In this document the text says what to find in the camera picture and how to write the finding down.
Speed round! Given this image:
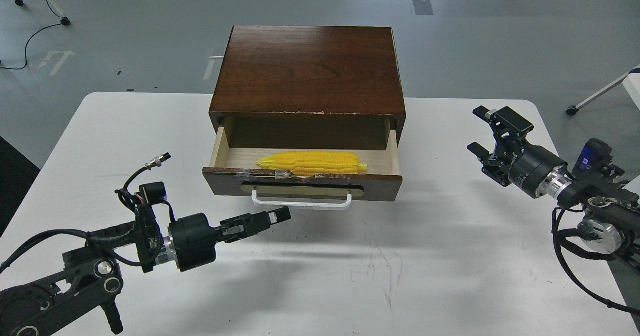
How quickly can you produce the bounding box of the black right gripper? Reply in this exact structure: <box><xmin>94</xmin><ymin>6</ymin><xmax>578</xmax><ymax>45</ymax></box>
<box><xmin>467</xmin><ymin>106</ymin><xmax>568</xmax><ymax>198</ymax></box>

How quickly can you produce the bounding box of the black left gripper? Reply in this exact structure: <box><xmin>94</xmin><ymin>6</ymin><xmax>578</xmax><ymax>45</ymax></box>
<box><xmin>170</xmin><ymin>206</ymin><xmax>291</xmax><ymax>272</ymax></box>

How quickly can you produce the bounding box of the wooden drawer with white handle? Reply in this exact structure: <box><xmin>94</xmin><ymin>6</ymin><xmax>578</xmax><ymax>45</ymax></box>
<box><xmin>202</xmin><ymin>116</ymin><xmax>403</xmax><ymax>202</ymax></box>

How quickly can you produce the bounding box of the yellow corn cob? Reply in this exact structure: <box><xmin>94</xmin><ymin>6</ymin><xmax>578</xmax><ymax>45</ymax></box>
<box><xmin>256</xmin><ymin>150</ymin><xmax>368</xmax><ymax>176</ymax></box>

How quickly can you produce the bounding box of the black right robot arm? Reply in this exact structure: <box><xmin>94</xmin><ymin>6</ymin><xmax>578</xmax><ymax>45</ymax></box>
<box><xmin>467</xmin><ymin>106</ymin><xmax>640</xmax><ymax>315</ymax></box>

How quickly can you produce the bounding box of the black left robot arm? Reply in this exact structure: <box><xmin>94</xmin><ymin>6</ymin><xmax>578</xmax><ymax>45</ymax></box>
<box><xmin>0</xmin><ymin>153</ymin><xmax>291</xmax><ymax>335</ymax></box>

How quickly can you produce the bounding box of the dark wooden drawer cabinet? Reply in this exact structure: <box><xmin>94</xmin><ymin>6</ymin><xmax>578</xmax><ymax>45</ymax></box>
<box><xmin>209</xmin><ymin>25</ymin><xmax>407</xmax><ymax>150</ymax></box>

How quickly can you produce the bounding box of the white caster leg right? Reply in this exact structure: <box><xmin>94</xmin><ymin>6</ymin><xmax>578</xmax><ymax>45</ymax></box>
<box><xmin>566</xmin><ymin>65</ymin><xmax>640</xmax><ymax>116</ymax></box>

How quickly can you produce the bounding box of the black floor cable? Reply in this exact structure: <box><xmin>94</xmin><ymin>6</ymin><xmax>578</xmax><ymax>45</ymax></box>
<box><xmin>0</xmin><ymin>0</ymin><xmax>63</xmax><ymax>70</ymax></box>

